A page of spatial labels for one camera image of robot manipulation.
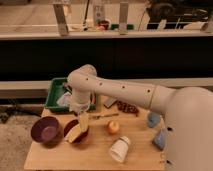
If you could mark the red bowl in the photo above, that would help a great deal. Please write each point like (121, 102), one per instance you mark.
(74, 132)

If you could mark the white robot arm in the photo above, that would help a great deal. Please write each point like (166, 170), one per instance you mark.
(188, 114)

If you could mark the green plastic tray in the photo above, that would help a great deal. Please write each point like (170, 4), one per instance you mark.
(56, 90)

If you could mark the white plastic cup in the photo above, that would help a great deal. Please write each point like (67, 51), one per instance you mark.
(119, 149)

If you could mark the blue cup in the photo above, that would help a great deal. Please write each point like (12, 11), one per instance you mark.
(153, 119)

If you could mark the metal fork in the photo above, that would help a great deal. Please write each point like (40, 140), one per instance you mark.
(102, 116)

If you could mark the yellow banana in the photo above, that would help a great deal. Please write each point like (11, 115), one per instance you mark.
(83, 118)

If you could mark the bunch of dark grapes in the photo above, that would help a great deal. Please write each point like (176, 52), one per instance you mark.
(127, 108)

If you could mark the purple bowl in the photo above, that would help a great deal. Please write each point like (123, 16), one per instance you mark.
(45, 130)

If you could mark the wooden board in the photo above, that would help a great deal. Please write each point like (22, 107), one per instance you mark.
(92, 154)

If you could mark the light blue cloth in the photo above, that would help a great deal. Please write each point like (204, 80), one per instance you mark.
(64, 100)

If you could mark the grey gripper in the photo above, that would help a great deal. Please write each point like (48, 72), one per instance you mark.
(79, 108)

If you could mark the orange yellow fruit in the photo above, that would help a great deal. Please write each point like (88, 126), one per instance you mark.
(113, 127)

